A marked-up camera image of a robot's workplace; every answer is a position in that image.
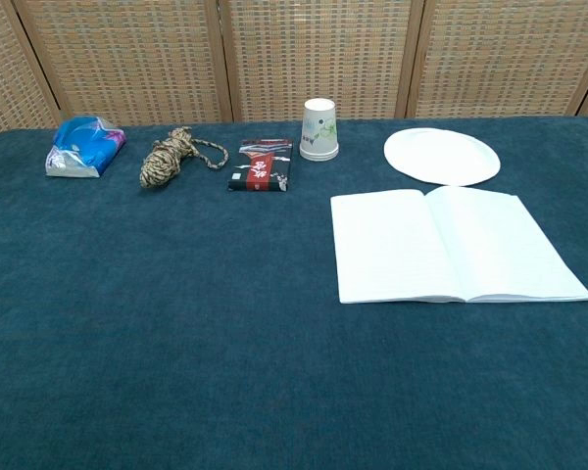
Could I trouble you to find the white notebook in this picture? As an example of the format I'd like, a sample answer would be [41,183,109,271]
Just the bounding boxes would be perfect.
[329,185,588,306]

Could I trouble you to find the black red printed box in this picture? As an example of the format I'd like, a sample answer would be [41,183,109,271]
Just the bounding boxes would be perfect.
[226,137,295,194]

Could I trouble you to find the blue plastic tissue pack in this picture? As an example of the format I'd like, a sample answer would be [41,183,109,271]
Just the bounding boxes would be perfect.
[45,115,128,179]

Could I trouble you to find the braided tan rope bundle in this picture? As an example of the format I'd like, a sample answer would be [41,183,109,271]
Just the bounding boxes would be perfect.
[139,126,230,189]

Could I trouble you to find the white paper cup floral print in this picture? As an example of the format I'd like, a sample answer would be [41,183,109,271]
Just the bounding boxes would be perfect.
[299,97,340,162]

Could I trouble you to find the dark teal table cloth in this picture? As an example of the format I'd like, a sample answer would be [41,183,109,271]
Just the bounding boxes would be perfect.
[0,115,588,470]

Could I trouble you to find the white paper plate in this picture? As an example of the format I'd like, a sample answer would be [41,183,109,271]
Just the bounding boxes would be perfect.
[383,127,501,188]

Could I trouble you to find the woven bamboo folding screen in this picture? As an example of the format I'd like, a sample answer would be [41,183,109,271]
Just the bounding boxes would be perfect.
[0,0,588,143]

